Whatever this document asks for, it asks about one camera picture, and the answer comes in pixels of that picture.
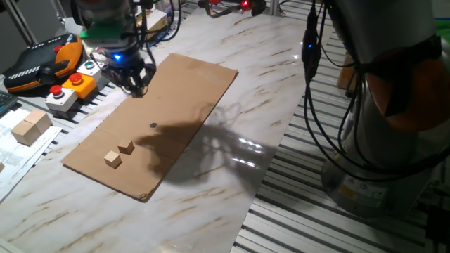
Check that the grey metal bar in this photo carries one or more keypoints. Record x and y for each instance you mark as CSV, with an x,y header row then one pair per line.
x,y
21,22

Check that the white box red mushroom button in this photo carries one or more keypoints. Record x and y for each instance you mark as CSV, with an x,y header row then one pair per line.
x,y
61,101

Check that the yellowish cardboard box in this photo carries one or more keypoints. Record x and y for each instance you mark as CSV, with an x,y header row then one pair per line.
x,y
346,74

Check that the green printed wrist mount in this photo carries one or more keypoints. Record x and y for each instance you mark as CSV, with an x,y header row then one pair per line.
x,y
102,33

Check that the orange box red button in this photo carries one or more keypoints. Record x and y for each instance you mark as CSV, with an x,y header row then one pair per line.
x,y
80,88

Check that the printed paper sheets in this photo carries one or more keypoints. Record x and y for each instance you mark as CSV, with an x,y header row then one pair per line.
x,y
17,158

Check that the large wooden cube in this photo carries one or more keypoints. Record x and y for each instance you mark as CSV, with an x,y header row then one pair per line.
x,y
40,119
25,133

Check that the white marble pattern mat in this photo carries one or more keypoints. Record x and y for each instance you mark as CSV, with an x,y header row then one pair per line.
x,y
218,211

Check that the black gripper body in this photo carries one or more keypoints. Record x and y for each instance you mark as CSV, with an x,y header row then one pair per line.
x,y
123,65

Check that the white box green button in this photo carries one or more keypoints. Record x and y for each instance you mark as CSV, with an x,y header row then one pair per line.
x,y
92,68

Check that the brown cardboard sheet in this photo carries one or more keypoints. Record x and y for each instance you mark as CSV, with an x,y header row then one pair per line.
x,y
175,105

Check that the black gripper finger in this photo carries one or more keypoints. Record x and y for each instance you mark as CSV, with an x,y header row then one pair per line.
x,y
140,87
128,86

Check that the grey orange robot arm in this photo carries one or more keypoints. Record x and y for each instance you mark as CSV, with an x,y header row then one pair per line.
x,y
397,88

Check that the cardboard box with white label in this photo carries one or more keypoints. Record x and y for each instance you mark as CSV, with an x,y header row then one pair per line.
x,y
156,21

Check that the black orange teach pendant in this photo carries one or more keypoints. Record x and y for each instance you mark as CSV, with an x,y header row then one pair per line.
x,y
38,66

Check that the green cloth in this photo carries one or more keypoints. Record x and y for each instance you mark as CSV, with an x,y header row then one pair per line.
x,y
443,28

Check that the aluminium profile post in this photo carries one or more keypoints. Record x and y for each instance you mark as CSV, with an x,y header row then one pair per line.
x,y
276,7

